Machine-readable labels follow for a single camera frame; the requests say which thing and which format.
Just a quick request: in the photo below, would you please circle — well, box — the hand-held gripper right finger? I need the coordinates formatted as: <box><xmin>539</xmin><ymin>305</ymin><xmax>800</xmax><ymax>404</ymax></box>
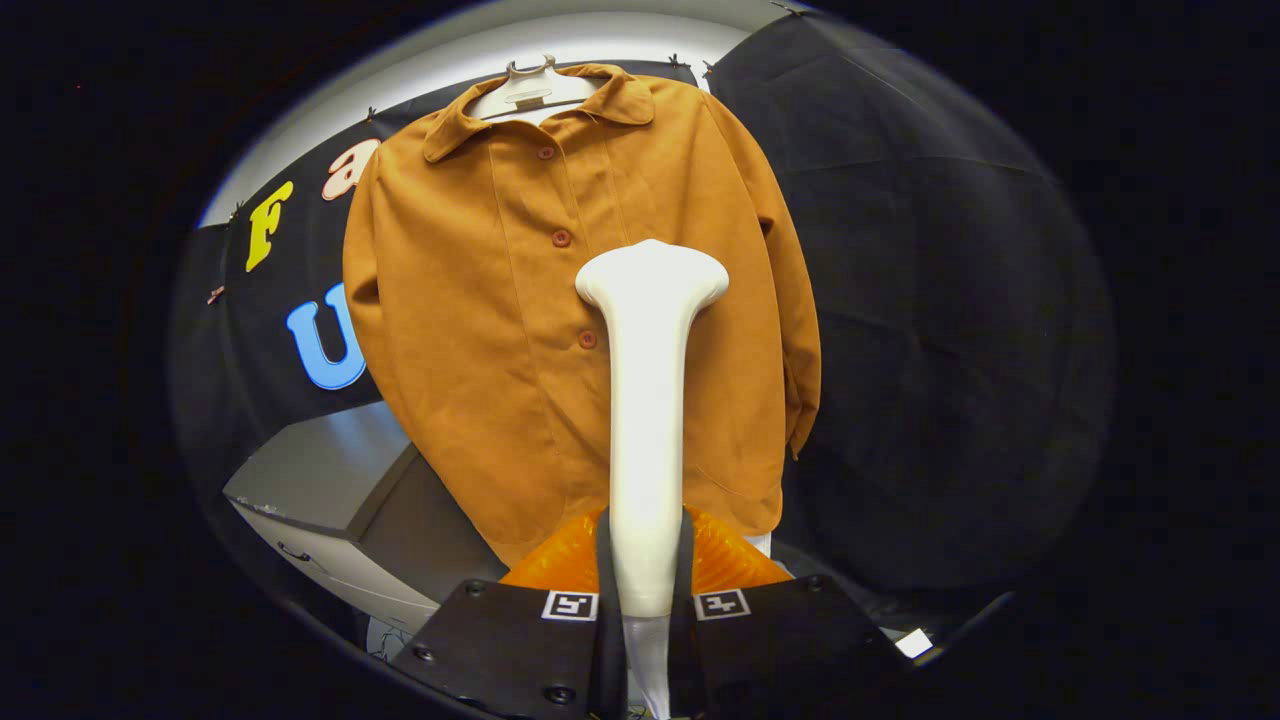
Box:
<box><xmin>668</xmin><ymin>505</ymin><xmax>901</xmax><ymax>720</ymax></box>

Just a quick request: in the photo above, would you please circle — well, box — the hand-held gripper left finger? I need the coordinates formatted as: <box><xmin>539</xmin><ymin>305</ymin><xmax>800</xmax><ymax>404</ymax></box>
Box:
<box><xmin>390</xmin><ymin>505</ymin><xmax>629</xmax><ymax>720</ymax></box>

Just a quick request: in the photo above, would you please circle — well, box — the white garment steamer with hose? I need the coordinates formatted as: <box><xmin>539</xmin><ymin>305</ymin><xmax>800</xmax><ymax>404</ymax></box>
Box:
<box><xmin>575</xmin><ymin>239</ymin><xmax>731</xmax><ymax>720</ymax></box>

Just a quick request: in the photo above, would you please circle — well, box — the orange button-up jacket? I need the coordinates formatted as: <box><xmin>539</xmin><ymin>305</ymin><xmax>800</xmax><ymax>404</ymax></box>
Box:
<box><xmin>343</xmin><ymin>64</ymin><xmax>823</xmax><ymax>569</ymax></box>

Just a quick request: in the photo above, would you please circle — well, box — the white garment hanger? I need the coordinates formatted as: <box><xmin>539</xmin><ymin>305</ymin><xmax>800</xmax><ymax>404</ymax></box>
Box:
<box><xmin>468</xmin><ymin>55</ymin><xmax>601</xmax><ymax>121</ymax></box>

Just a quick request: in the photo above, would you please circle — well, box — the grey cabinet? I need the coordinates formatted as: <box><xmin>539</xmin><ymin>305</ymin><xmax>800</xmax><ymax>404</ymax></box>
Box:
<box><xmin>222</xmin><ymin>400</ymin><xmax>511</xmax><ymax>636</ymax></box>

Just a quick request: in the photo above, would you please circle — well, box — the black backdrop cloth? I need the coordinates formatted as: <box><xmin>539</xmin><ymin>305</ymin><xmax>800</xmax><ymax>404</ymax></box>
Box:
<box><xmin>170</xmin><ymin>222</ymin><xmax>251</xmax><ymax>471</ymax></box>
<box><xmin>215</xmin><ymin>58</ymin><xmax>701</xmax><ymax>441</ymax></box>
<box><xmin>708</xmin><ymin>12</ymin><xmax>1116</xmax><ymax>601</ymax></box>

